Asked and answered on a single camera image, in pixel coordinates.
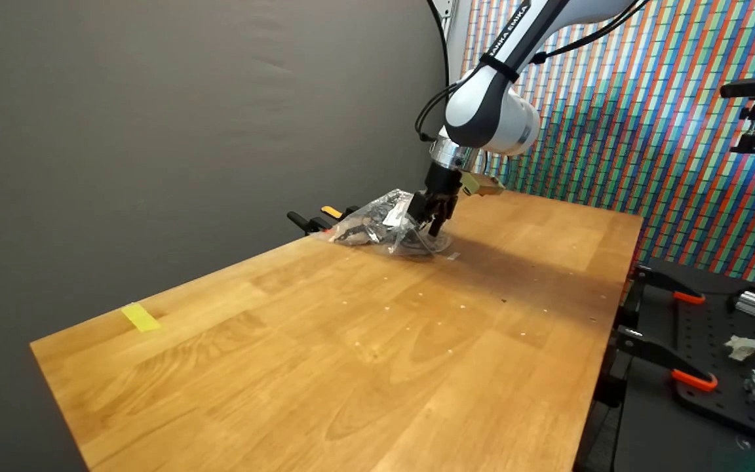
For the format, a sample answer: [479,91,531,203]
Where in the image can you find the black clamp with orange handle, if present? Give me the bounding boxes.
[609,322,722,398]
[632,263,711,313]

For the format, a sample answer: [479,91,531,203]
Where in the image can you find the multicoloured patterned backdrop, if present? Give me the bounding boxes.
[458,0,755,289]

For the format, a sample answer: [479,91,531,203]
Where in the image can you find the grey fabric backdrop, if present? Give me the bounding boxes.
[0,0,470,472]

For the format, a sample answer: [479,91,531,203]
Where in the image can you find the black looping cable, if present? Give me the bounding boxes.
[411,0,457,148]

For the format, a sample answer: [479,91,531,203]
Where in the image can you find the black perforated work board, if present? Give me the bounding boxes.
[634,258,755,454]

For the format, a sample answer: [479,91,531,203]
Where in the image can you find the yellow tape strip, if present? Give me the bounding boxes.
[119,302,166,336]

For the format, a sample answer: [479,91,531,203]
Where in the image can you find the black clamp with yellow tip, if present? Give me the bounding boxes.
[283,203,360,239]

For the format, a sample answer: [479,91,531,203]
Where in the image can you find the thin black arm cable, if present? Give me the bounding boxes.
[520,0,652,69]

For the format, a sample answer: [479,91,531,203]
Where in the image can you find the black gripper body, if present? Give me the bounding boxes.
[410,163,466,225]

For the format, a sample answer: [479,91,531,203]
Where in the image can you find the small whitish crumpled object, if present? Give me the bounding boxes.
[725,334,755,364]

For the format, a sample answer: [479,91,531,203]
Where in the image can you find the clear plastic bag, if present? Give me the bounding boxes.
[327,187,465,263]

